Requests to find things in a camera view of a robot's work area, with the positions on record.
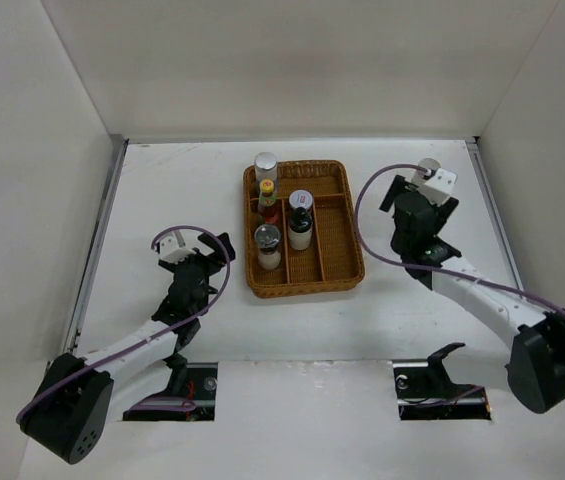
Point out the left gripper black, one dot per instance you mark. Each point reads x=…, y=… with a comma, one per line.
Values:
x=219, y=252

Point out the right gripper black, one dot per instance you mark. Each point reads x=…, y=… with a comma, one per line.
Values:
x=442, y=212

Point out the blue label bottle silver cap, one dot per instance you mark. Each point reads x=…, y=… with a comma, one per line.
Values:
x=430, y=164

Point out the black top salt grinder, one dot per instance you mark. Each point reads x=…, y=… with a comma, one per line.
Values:
x=267, y=239

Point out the red sauce bottle yellow cap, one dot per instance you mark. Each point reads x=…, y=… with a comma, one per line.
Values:
x=268, y=210

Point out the black cap white powder bottle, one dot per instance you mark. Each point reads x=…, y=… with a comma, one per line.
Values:
x=300, y=229

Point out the satay sauce jar white lid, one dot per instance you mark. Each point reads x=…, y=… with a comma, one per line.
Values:
x=301, y=199

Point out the blue label bead bottle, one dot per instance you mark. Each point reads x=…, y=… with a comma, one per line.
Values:
x=265, y=167

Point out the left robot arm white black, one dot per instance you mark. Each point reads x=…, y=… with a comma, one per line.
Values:
x=69, y=410

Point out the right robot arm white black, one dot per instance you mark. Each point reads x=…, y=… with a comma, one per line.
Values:
x=534, y=335

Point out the brown wicker divided basket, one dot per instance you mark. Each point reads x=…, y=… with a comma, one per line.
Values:
x=333, y=261

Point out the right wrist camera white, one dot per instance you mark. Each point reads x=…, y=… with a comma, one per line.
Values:
x=439, y=187

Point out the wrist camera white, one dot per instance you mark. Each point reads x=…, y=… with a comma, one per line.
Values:
x=439, y=187
x=172, y=248

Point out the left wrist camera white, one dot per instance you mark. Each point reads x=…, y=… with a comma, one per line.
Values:
x=172, y=248

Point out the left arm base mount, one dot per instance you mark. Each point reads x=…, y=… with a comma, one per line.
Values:
x=189, y=396

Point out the aluminium table edge rail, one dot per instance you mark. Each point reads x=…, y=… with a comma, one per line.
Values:
x=77, y=312

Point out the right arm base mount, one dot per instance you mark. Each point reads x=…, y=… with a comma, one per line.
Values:
x=426, y=392

